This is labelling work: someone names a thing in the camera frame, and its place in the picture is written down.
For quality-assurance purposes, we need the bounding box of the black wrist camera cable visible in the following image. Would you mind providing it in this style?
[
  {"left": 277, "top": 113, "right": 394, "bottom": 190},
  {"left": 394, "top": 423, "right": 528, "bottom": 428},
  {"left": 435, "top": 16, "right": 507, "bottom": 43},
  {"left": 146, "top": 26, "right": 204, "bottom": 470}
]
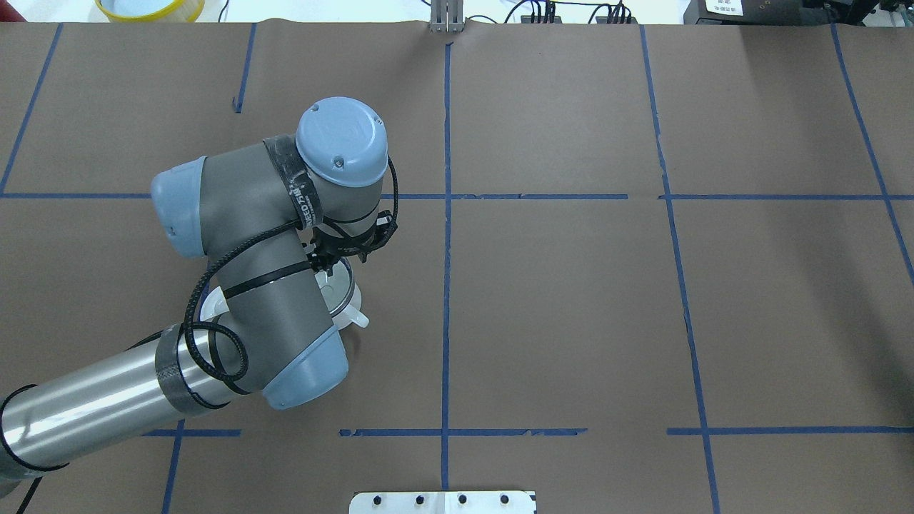
[{"left": 0, "top": 153, "right": 399, "bottom": 514}]

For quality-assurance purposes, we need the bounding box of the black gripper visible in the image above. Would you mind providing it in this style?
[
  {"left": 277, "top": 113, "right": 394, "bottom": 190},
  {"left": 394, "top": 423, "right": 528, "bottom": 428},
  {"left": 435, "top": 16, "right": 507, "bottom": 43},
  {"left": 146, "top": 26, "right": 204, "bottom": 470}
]
[{"left": 306, "top": 211, "right": 398, "bottom": 275}]

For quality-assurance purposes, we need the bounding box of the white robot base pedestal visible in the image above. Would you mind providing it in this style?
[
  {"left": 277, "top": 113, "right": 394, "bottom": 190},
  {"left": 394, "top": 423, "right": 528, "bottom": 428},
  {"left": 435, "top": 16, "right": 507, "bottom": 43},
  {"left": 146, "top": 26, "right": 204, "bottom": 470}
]
[{"left": 348, "top": 490, "right": 538, "bottom": 513}]

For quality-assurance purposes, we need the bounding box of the white mug lid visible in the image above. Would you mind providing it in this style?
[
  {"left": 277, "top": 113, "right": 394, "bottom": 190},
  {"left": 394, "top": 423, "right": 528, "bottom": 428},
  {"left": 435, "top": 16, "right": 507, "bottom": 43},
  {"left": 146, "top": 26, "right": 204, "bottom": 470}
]
[{"left": 199, "top": 286, "right": 229, "bottom": 321}]

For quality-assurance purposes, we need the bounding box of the white enamel mug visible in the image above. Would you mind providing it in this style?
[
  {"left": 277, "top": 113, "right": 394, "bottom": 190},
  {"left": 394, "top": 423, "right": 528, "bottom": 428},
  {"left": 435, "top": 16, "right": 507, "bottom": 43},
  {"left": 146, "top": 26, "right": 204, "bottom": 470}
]
[{"left": 332, "top": 269, "right": 370, "bottom": 330}]

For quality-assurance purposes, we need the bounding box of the yellow tape roll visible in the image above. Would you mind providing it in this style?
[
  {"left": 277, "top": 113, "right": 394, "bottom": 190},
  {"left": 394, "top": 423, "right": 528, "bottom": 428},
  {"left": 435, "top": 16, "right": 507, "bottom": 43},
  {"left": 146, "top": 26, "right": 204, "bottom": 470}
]
[{"left": 94, "top": 1, "right": 206, "bottom": 23}]

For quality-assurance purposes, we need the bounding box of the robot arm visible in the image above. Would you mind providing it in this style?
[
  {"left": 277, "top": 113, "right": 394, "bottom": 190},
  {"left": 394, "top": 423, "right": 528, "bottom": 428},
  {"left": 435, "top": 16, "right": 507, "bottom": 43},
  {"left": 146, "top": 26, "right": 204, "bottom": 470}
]
[{"left": 2, "top": 96, "right": 398, "bottom": 495}]

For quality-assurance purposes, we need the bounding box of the aluminium frame post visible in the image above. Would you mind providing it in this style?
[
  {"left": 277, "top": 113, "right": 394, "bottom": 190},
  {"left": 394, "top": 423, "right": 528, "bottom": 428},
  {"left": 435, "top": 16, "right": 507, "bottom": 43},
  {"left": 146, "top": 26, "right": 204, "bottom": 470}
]
[{"left": 425, "top": 0, "right": 466, "bottom": 33}]

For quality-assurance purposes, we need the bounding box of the clear plastic funnel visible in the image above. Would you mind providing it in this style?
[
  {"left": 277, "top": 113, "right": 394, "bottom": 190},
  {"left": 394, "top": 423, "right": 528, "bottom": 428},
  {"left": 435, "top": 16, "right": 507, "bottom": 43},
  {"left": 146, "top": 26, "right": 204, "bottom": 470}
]
[{"left": 313, "top": 258, "right": 356, "bottom": 318}]

